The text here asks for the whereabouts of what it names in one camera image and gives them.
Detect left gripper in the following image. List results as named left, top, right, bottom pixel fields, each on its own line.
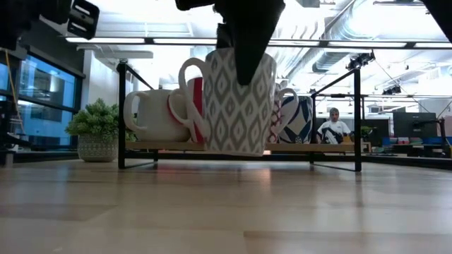
left=0, top=0, right=73, bottom=50

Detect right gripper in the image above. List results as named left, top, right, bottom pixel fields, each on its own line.
left=174, top=0, right=286, bottom=86

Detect red mug white handle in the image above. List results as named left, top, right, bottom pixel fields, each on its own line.
left=167, top=76, right=206, bottom=144

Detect white mug grey diamonds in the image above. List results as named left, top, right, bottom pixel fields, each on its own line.
left=178, top=47, right=278, bottom=157

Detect white mug red pattern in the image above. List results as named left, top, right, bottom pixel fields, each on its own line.
left=266, top=83, right=299, bottom=145

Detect white mug blue pattern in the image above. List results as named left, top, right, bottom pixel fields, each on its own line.
left=278, top=95, right=314, bottom=145

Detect olive green mug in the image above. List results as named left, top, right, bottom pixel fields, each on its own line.
left=123, top=88, right=191, bottom=143

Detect dark framed window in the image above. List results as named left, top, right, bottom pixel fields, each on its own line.
left=0, top=49, right=85, bottom=151

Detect long ceiling light fixture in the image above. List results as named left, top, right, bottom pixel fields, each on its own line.
left=65, top=35, right=452, bottom=49

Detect artificial plant patterned pot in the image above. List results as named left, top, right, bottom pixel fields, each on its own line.
left=64, top=97, right=137, bottom=163

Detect person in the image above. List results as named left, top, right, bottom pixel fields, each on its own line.
left=316, top=107, right=354, bottom=145

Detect wooden shelf black legs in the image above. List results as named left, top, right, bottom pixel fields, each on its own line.
left=117, top=59, right=363, bottom=173

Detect black desktop monitor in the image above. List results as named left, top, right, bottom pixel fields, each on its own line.
left=392, top=111, right=439, bottom=138

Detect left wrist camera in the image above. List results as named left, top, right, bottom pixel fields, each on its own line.
left=66, top=0, right=101, bottom=40

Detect silver ceiling duct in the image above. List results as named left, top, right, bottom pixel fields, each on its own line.
left=310, top=0, right=452, bottom=71

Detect black aluminium table frame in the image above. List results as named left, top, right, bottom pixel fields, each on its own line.
left=0, top=150, right=452, bottom=170

